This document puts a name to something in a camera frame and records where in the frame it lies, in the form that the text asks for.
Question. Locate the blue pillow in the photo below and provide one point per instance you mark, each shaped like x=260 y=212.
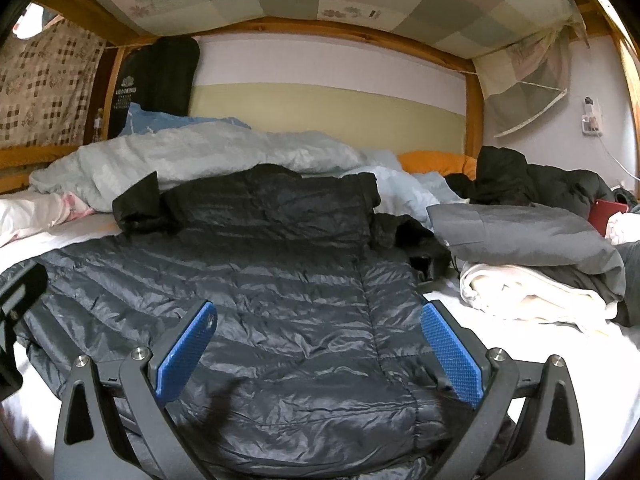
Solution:
x=139 y=121

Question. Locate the black coat in corner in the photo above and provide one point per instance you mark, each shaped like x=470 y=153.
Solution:
x=505 y=177

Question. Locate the black puffer down jacket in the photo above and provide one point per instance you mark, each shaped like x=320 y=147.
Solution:
x=318 y=368

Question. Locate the brown patterned curtain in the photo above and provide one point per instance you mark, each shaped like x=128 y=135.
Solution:
x=46 y=83

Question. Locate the light blue duvet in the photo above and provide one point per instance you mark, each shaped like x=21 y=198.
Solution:
x=404 y=194

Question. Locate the black hanging bag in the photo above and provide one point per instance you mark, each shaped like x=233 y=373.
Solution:
x=158 y=77

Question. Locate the white pink pillow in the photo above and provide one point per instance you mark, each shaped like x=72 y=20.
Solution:
x=27 y=213

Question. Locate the grey-green quilt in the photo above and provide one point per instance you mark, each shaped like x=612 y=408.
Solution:
x=97 y=173

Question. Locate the orange pillow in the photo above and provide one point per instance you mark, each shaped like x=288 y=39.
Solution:
x=423 y=162

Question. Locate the red phone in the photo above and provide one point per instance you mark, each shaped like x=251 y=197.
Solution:
x=601 y=211

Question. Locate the folded grey garment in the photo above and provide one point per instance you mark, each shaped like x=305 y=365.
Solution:
x=553 y=241

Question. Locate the wall socket with charger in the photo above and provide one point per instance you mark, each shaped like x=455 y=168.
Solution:
x=591 y=119

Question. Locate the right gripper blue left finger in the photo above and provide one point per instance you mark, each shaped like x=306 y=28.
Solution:
x=176 y=355

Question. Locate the folded cream garment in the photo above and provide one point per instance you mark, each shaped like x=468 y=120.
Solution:
x=516 y=293

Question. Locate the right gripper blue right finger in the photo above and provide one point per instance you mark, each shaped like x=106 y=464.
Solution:
x=460 y=354

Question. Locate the checkered canopy cloth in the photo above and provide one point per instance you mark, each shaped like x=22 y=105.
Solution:
x=519 y=48

